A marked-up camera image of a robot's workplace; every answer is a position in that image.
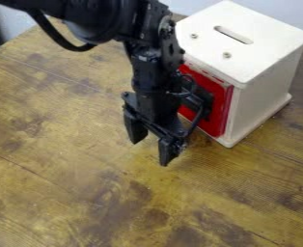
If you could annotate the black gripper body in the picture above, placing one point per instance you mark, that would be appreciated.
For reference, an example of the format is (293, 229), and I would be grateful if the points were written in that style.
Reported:
(155, 97)

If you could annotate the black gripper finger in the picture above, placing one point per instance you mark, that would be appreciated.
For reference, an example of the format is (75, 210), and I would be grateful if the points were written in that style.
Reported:
(168, 150)
(136, 129)

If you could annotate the black drawer handle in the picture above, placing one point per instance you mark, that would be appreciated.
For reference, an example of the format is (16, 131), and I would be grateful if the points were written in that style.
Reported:
(196, 99)

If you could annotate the red drawer front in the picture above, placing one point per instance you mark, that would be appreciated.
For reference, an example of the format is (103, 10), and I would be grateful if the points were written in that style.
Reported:
(213, 125)

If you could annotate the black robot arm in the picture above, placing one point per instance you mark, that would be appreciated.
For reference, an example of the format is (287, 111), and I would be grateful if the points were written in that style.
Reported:
(81, 24)

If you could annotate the white wooden box cabinet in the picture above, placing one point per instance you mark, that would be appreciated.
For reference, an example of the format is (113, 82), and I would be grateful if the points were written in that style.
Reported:
(252, 51)

